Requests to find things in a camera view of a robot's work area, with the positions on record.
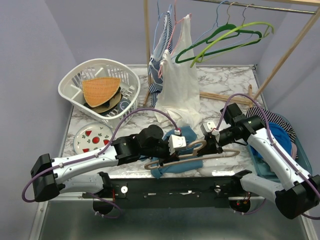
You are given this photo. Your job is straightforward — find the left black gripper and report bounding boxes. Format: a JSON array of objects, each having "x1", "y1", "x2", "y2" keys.
[{"x1": 140, "y1": 135, "x2": 181, "y2": 167}]

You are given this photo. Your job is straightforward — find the beige wooden hanger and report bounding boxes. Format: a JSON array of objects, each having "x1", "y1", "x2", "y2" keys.
[{"x1": 144, "y1": 140, "x2": 241, "y2": 170}]

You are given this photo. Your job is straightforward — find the teal blue tank top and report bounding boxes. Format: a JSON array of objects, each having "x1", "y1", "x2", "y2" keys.
[{"x1": 150, "y1": 126, "x2": 203, "y2": 179}]

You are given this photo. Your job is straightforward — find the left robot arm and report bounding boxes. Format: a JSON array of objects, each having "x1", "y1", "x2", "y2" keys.
[{"x1": 30, "y1": 124, "x2": 170, "y2": 203}]

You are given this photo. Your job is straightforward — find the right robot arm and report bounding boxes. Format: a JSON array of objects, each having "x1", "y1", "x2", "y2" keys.
[{"x1": 198, "y1": 103, "x2": 320, "y2": 219}]

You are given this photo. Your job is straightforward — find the white tank top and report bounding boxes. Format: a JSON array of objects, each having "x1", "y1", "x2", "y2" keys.
[{"x1": 154, "y1": 14, "x2": 203, "y2": 134}]

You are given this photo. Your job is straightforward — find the dark green plastic hanger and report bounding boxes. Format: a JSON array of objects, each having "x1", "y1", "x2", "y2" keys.
[{"x1": 172, "y1": 21, "x2": 265, "y2": 67}]

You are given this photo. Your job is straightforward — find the light blue plastic hanger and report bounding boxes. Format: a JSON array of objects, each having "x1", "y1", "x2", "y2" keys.
[{"x1": 192, "y1": 0, "x2": 261, "y2": 58}]

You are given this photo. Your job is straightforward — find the lime green hanger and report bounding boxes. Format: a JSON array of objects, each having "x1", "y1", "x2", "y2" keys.
[{"x1": 190, "y1": 6, "x2": 275, "y2": 67}]

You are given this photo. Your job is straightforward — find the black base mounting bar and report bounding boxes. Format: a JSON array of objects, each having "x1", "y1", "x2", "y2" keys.
[{"x1": 97, "y1": 173, "x2": 248, "y2": 209}]

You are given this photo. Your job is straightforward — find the teal plastic bin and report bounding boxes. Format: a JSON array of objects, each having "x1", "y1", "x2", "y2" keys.
[{"x1": 248, "y1": 113, "x2": 313, "y2": 183}]

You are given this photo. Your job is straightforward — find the dark plates in basket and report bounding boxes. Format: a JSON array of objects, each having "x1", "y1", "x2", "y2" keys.
[{"x1": 84, "y1": 87, "x2": 131, "y2": 117}]

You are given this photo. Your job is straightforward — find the black white striped garment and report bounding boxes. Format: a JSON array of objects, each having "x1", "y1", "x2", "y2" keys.
[{"x1": 246, "y1": 106, "x2": 297, "y2": 142}]

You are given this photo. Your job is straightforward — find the bright blue garment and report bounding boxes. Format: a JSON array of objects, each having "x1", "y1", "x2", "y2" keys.
[{"x1": 249, "y1": 122, "x2": 293, "y2": 161}]

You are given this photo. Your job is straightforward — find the watermelon pattern plate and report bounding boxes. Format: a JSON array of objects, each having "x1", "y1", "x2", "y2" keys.
[{"x1": 73, "y1": 122, "x2": 113, "y2": 155}]

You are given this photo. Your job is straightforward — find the pink garment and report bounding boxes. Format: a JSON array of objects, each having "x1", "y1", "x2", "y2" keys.
[{"x1": 291, "y1": 142, "x2": 298, "y2": 160}]

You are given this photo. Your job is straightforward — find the orange woven mat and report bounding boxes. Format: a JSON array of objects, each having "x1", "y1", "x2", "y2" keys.
[{"x1": 82, "y1": 77, "x2": 121, "y2": 108}]

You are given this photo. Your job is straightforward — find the blue striped garment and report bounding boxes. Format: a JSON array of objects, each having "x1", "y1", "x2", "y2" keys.
[{"x1": 148, "y1": 10, "x2": 173, "y2": 107}]

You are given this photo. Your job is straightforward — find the white plastic laundry basket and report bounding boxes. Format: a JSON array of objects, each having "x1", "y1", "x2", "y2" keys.
[{"x1": 58, "y1": 58, "x2": 141, "y2": 128}]

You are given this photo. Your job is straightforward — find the wooden clothes rack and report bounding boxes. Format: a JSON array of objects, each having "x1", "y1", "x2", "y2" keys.
[{"x1": 143, "y1": 0, "x2": 320, "y2": 107}]

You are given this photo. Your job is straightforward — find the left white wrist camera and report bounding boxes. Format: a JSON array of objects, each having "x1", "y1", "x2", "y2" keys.
[{"x1": 168, "y1": 134, "x2": 187, "y2": 152}]

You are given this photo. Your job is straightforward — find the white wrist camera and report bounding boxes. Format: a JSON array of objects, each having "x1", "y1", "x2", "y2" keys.
[
  {"x1": 168, "y1": 134, "x2": 187, "y2": 152},
  {"x1": 200, "y1": 121, "x2": 216, "y2": 136}
]

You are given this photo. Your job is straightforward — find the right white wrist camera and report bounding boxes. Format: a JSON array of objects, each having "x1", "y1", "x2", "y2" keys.
[{"x1": 200, "y1": 121, "x2": 216, "y2": 136}]

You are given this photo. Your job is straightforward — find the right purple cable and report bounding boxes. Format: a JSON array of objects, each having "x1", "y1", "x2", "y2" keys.
[{"x1": 212, "y1": 93, "x2": 320, "y2": 221}]

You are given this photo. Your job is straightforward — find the pink wire hanger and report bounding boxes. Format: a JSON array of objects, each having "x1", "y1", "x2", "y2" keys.
[{"x1": 158, "y1": 0, "x2": 193, "y2": 78}]

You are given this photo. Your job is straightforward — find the light blue wire hanger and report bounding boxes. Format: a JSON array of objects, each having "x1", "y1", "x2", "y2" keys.
[{"x1": 152, "y1": 0, "x2": 173, "y2": 58}]

